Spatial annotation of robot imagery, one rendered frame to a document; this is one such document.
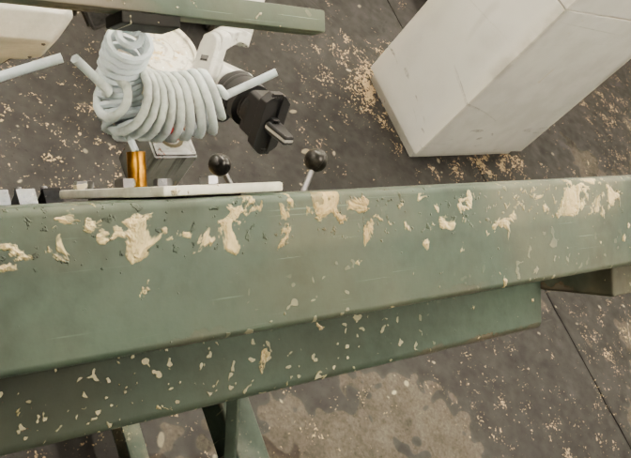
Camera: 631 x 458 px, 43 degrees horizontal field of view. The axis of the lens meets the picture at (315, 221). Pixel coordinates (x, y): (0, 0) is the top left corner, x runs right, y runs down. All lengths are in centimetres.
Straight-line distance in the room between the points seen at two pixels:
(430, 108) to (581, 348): 140
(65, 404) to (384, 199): 33
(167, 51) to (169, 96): 240
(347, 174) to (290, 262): 311
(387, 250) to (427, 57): 331
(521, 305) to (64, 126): 230
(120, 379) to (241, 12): 35
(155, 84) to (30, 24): 88
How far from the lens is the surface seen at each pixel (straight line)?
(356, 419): 306
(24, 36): 155
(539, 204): 80
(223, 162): 127
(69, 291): 51
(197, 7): 65
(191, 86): 70
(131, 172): 68
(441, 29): 389
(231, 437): 176
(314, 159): 123
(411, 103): 399
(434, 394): 335
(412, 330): 98
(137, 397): 78
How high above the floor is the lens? 235
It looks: 44 degrees down
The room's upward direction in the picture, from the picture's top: 45 degrees clockwise
